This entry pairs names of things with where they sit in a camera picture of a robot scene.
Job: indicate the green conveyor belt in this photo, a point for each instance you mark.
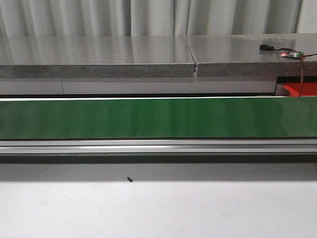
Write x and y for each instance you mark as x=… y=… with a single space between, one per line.
x=261 y=117

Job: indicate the black plug connector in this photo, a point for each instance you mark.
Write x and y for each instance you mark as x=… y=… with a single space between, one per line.
x=266 y=47

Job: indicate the small green circuit board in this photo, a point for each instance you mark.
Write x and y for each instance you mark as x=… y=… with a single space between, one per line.
x=291 y=54

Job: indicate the red plastic tray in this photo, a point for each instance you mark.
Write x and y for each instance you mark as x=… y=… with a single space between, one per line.
x=296 y=89

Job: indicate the white pleated curtain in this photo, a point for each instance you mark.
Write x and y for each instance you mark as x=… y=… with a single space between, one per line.
x=155 y=17

